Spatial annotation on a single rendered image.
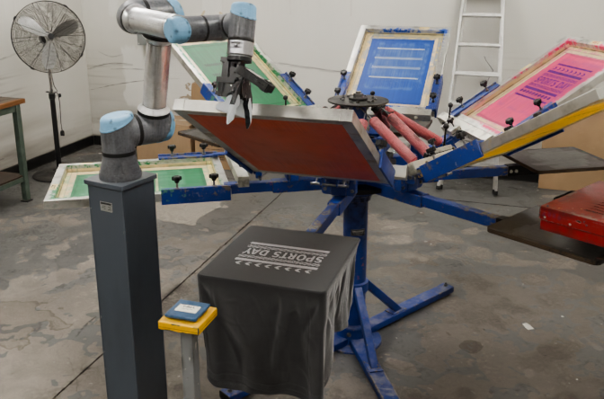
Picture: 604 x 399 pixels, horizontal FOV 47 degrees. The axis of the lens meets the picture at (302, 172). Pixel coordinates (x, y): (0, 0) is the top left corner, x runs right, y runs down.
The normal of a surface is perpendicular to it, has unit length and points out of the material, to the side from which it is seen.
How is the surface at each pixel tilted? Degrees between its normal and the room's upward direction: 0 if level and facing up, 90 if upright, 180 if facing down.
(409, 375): 0
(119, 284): 90
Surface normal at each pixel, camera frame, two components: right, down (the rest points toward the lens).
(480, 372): 0.00, -0.96
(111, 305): -0.49, 0.25
